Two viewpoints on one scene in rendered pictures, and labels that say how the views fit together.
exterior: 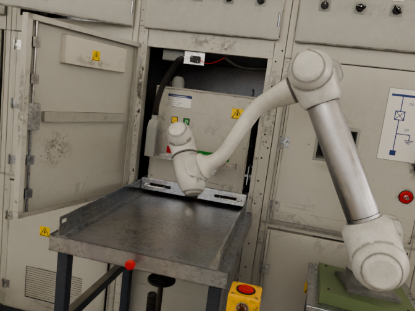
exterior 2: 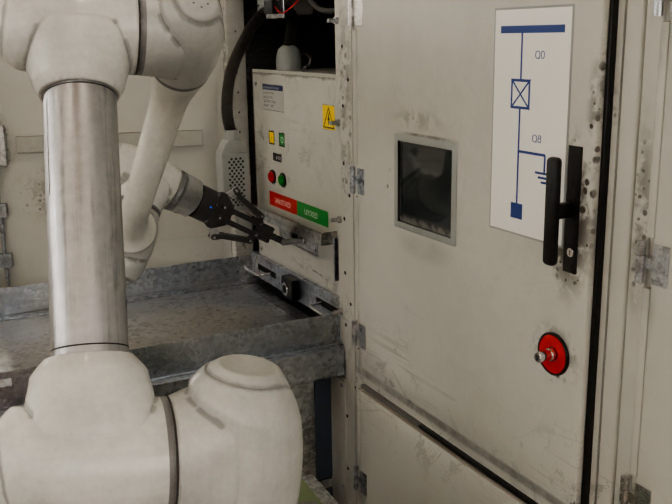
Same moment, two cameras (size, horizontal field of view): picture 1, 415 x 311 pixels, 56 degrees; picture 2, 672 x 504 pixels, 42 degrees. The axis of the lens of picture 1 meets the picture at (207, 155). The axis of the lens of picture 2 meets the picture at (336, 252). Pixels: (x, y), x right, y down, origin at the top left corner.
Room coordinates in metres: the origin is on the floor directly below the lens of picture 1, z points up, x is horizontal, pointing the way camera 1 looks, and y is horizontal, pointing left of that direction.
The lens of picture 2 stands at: (0.75, -1.54, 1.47)
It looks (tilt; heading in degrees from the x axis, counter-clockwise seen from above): 14 degrees down; 51
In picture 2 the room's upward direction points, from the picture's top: 1 degrees counter-clockwise
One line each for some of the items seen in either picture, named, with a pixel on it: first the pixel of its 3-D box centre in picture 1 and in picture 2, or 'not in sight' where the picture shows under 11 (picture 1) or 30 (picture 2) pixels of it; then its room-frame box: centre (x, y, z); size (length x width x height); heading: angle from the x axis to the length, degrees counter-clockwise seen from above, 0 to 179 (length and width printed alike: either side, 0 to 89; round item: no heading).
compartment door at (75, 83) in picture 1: (83, 118); (106, 144); (1.68, 0.55, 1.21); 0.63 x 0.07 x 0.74; 152
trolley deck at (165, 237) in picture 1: (167, 228); (141, 344); (1.54, 0.13, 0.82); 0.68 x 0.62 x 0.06; 168
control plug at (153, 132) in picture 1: (153, 137); (234, 174); (1.89, 0.27, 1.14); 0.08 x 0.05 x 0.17; 168
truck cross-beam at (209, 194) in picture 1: (193, 190); (304, 285); (1.93, 0.05, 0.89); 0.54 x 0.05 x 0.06; 78
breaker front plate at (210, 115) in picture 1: (198, 140); (295, 180); (1.91, 0.05, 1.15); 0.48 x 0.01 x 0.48; 78
